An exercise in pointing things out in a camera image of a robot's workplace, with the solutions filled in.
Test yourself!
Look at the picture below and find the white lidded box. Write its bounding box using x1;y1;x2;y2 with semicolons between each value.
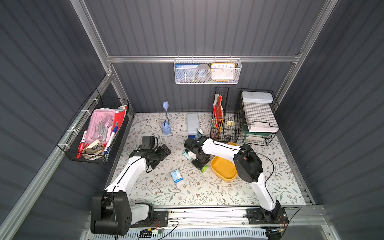
242;92;274;104

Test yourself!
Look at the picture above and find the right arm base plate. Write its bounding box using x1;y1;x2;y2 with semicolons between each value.
246;208;290;225

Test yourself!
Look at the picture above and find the orange alarm clock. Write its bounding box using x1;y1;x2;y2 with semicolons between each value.
211;63;236;81

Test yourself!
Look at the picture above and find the light blue pencil case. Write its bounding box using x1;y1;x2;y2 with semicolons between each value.
187;113;200;136

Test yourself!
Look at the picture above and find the green tissue pack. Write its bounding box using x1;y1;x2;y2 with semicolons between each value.
201;165;209;173

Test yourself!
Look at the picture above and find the yellow plastic storage box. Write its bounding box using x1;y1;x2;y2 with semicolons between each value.
211;143;240;182

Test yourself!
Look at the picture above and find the red marker pen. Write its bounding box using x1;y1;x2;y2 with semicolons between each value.
76;130;88;159

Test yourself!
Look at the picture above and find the black wire side basket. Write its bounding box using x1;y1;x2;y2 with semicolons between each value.
58;90;129;165

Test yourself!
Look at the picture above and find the pink plastic case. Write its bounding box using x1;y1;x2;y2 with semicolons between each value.
86;109;116;145

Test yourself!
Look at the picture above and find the teal cartoon tissue pack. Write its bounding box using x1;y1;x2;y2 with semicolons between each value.
182;150;193;161

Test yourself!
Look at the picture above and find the light blue heart tissue pack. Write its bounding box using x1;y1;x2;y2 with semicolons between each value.
171;169;184;185

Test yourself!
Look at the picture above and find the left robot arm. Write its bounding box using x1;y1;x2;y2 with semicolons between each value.
90;136;172;237

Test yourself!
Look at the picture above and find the black wire desk organizer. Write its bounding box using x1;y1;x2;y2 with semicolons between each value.
210;87;283;147

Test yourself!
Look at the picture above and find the white wire wall basket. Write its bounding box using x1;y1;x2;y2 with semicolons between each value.
174;57;243;85

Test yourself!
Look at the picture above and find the blue flower pen holder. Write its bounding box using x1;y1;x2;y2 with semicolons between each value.
162;101;172;136

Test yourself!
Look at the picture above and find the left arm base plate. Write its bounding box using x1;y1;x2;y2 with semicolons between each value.
132;211;169;228

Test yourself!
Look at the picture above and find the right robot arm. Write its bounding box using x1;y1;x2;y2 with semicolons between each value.
184;136;281;216

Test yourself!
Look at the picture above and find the grey tape roll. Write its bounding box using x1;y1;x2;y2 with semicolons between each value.
195;64;211;83

